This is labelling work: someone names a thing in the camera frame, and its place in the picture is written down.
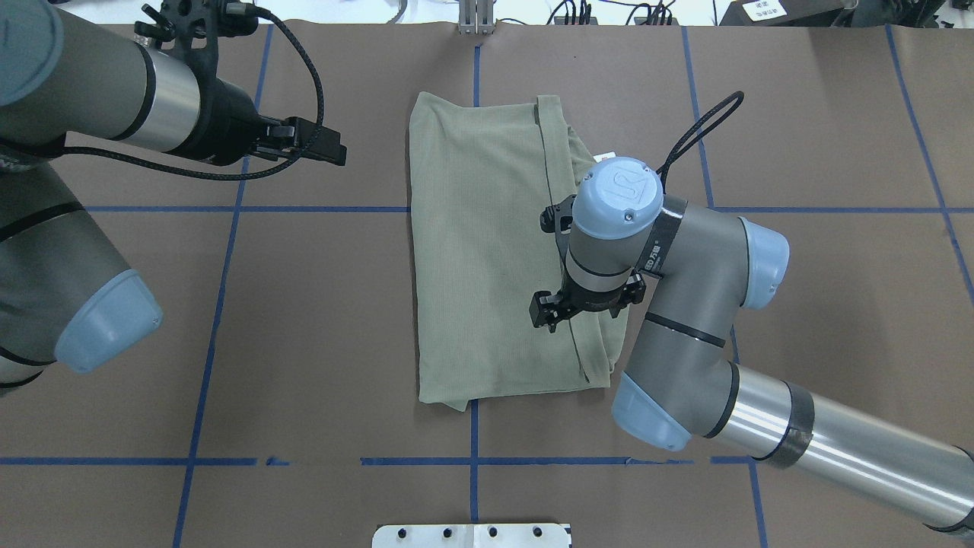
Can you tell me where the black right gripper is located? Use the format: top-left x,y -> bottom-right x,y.
530,194 -> 647,333

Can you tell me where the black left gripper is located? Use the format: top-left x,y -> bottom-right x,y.
133,1 -> 347,166

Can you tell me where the olive green long-sleeve shirt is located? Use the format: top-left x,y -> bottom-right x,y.
408,91 -> 627,412

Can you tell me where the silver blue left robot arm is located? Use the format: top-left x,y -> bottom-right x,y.
1,1 -> 347,394

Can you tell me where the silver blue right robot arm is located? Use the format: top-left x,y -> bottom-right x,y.
530,157 -> 973,546

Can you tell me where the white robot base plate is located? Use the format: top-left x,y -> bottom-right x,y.
371,523 -> 573,547

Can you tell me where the grey aluminium post bracket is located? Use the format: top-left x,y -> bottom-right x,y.
458,0 -> 496,36

